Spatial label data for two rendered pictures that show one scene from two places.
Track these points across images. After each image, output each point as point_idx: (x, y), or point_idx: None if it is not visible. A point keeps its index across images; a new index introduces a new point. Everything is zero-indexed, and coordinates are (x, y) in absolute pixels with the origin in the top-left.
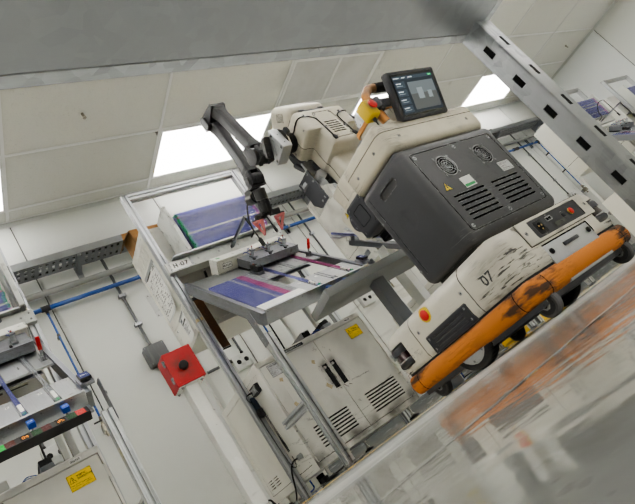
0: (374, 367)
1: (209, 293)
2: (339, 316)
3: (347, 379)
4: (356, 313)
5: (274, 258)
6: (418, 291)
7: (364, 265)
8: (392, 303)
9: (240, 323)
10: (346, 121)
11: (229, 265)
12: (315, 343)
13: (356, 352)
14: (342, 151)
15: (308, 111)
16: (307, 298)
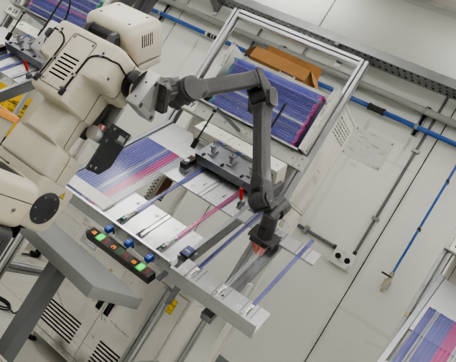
0: None
1: (131, 139)
2: None
3: (108, 315)
4: (192, 297)
5: (221, 174)
6: (189, 353)
7: (164, 257)
8: (34, 286)
9: None
10: (82, 72)
11: (205, 141)
12: None
13: (142, 314)
14: (51, 100)
15: (76, 29)
16: (92, 213)
